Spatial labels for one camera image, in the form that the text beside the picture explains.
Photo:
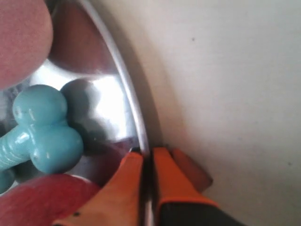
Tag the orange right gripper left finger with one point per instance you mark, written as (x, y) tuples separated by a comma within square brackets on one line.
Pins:
[(117, 203)]

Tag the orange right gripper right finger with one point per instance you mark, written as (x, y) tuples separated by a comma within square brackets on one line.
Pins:
[(178, 202)]

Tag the round silver metal plate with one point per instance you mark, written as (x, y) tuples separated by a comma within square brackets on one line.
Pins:
[(85, 65)]

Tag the red toy apple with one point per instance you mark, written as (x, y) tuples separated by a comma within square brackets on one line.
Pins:
[(40, 201)]

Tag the teal rubber bone toy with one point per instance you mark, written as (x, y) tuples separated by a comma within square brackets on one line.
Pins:
[(42, 135)]

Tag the pink peach ball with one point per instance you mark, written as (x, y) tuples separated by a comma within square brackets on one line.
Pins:
[(26, 34)]

